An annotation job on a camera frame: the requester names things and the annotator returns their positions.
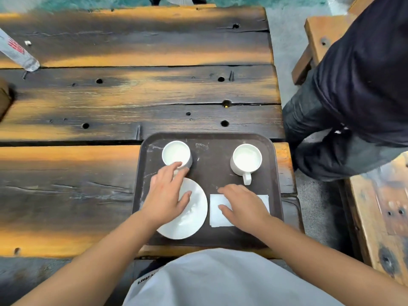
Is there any person's right hand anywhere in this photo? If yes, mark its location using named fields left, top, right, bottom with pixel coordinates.
left=217, top=184, right=272, bottom=235

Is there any person's left hand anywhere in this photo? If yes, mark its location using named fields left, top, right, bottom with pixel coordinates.
left=140, top=162, right=192, bottom=232

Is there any person's left forearm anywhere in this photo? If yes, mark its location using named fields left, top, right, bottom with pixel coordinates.
left=13, top=211, right=167, bottom=306

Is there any person's right forearm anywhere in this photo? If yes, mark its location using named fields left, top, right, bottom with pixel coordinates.
left=253, top=216, right=408, bottom=306

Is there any white paper napkin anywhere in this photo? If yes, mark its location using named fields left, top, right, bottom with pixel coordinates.
left=209, top=194, right=270, bottom=228

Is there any white saucer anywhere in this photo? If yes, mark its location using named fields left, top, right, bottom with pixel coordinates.
left=156, top=177, right=208, bottom=240

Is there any dark brown serving tray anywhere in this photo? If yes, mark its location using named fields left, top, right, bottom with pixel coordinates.
left=132, top=133, right=284, bottom=249

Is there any person's white shirt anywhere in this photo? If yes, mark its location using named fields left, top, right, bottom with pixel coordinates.
left=123, top=248, right=345, bottom=306

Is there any weathered wooden bench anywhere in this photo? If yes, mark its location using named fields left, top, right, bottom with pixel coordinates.
left=344, top=152, right=408, bottom=278

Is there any light wooden bench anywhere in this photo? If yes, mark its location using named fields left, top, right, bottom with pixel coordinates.
left=291, top=0, right=377, bottom=86

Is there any brown wooden object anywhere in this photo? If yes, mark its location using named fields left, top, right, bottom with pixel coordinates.
left=0, top=78, right=14, bottom=122

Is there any white cup without visible handle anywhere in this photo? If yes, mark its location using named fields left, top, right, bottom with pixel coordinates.
left=161, top=141, right=193, bottom=171

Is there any white cup with handle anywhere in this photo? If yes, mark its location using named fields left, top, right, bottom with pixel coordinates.
left=230, top=143, right=263, bottom=186

